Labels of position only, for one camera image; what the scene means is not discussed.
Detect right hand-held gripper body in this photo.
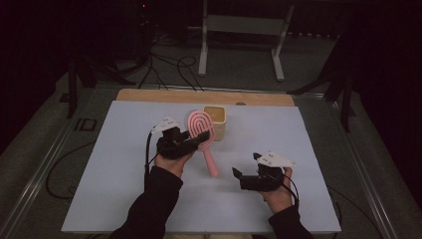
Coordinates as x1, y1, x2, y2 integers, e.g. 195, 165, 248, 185
240, 151, 297, 193

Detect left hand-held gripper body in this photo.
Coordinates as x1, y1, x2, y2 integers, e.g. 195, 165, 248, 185
150, 116, 201, 160

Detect pink hairbrush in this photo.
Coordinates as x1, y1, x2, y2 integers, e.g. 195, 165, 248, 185
184, 110, 220, 178

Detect yellow square cup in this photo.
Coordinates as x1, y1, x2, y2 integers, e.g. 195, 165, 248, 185
202, 105, 228, 142

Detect person's left hand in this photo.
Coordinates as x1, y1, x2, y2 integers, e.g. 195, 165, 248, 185
153, 150, 196, 179

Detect person's right hand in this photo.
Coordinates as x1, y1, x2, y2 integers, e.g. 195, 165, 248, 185
260, 166, 295, 214

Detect pale table mat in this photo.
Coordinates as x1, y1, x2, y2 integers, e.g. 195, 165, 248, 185
61, 100, 342, 234

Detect black tripod stand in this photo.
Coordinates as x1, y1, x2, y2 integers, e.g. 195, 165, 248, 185
64, 54, 137, 120
288, 36, 357, 133

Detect white metal stand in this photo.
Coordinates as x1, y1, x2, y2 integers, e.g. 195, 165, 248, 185
197, 0, 296, 83

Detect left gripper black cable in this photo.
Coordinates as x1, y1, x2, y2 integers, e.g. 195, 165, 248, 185
144, 129, 159, 176

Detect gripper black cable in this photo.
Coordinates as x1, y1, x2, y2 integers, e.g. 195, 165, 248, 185
144, 129, 159, 176
281, 173, 301, 207

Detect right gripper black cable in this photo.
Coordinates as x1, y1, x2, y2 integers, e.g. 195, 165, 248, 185
281, 173, 301, 207

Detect black cables on floor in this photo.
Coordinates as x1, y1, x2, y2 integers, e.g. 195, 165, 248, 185
136, 33, 205, 93

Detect metal frame rail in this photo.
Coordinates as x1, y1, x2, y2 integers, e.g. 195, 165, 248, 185
0, 109, 88, 239
326, 98, 399, 239

